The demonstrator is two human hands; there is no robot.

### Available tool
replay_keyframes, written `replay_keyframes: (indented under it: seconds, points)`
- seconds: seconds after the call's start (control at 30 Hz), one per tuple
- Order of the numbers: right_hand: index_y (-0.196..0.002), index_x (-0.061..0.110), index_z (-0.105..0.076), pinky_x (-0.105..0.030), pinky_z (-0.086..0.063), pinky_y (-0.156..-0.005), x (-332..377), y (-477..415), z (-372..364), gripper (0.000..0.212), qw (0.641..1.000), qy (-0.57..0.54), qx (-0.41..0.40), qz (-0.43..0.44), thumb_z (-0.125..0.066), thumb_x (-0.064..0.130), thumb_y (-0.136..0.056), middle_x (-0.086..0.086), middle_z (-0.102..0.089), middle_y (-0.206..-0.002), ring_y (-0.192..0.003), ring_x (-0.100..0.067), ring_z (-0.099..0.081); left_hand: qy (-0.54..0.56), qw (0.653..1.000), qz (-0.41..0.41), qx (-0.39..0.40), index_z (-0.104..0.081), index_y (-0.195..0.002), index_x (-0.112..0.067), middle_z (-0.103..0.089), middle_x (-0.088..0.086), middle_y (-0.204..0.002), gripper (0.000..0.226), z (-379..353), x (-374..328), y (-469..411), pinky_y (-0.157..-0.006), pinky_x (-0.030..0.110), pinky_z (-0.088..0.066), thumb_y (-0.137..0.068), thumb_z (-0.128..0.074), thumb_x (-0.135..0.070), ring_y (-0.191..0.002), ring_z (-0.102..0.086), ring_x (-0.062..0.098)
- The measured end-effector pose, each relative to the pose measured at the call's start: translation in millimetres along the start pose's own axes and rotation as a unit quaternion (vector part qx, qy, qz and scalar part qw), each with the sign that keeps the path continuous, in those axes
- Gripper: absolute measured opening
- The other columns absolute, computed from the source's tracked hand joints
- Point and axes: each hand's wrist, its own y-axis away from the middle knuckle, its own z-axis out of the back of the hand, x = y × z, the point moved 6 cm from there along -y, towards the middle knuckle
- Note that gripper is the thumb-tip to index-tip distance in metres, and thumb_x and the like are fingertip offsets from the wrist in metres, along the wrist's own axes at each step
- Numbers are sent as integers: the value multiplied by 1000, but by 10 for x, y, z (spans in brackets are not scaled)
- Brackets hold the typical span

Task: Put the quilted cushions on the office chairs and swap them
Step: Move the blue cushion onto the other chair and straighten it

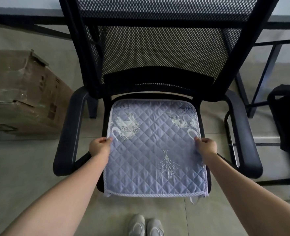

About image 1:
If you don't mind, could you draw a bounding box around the person's right hand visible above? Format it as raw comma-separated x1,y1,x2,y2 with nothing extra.
194,137,218,157

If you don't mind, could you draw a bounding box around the person's left hand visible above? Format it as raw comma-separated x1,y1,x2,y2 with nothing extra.
89,137,113,158

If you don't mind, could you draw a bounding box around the blue quilted seat cushion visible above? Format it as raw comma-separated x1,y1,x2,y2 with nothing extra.
103,99,209,197

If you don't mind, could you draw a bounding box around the person's left forearm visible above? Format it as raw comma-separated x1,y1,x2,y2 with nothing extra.
0,153,106,236

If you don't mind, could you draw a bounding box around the person's right forearm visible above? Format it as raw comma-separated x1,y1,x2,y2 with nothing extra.
202,152,290,236

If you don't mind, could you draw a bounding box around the black mesh office chair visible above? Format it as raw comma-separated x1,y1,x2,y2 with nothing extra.
53,0,280,194

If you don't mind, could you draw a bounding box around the black chair with cushion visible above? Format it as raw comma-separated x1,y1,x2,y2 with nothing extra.
267,84,290,177

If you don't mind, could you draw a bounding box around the grey left shoe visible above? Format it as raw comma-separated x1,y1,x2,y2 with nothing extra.
128,214,146,236

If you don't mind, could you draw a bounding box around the grey shoe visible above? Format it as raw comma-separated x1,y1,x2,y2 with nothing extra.
146,218,164,236
128,214,146,236

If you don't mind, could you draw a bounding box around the brown cardboard box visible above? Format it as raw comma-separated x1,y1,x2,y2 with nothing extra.
0,49,74,140

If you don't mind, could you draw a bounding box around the grey right shoe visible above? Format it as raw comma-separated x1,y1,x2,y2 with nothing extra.
146,218,164,236

